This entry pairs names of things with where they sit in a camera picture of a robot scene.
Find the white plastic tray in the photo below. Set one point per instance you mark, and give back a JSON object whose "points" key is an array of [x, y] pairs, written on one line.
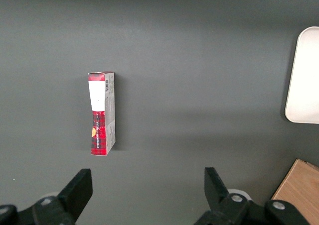
{"points": [[304, 78]]}

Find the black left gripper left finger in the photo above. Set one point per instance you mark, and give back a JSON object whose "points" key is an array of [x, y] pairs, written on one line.
{"points": [[72, 197]]}

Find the wooden board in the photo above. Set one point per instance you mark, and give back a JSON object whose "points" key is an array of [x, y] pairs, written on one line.
{"points": [[297, 187]]}

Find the red plaid cardboard box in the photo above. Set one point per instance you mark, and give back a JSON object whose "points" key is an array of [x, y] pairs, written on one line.
{"points": [[102, 113]]}

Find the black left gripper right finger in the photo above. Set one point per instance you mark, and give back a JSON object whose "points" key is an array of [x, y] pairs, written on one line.
{"points": [[224, 200]]}

